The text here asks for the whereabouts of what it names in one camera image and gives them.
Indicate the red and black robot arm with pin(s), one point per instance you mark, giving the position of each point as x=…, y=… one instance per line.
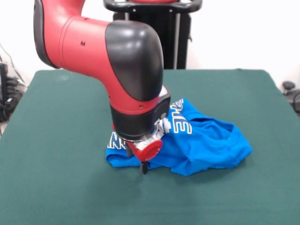
x=105, y=58

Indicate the black office chair base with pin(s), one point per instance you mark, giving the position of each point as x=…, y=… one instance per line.
x=293, y=93

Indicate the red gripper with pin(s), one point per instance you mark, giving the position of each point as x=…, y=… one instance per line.
x=147, y=150

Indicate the blue printed shirt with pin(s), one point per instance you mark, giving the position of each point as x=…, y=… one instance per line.
x=206, y=150

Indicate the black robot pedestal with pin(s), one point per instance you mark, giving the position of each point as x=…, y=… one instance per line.
x=173, y=35

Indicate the black box device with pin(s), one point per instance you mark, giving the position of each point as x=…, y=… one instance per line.
x=3, y=79

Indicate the dark green table cloth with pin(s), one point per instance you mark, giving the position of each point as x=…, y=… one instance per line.
x=58, y=175

